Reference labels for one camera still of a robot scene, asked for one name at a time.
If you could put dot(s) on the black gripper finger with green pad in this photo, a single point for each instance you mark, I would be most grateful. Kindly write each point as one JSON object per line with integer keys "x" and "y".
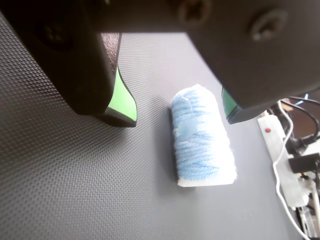
{"x": 62, "y": 62}
{"x": 250, "y": 57}

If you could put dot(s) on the light blue yarn-wrapped block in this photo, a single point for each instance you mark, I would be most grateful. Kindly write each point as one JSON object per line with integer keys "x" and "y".
{"x": 200, "y": 135}

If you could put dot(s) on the white power strip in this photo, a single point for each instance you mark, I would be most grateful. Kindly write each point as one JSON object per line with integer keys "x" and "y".
{"x": 280, "y": 150}

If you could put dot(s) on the dark grey textured mat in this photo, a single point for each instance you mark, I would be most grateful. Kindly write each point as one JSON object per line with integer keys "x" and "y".
{"x": 75, "y": 175}

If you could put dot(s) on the black plug adapter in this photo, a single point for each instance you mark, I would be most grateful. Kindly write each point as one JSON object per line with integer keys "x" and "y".
{"x": 303, "y": 162}

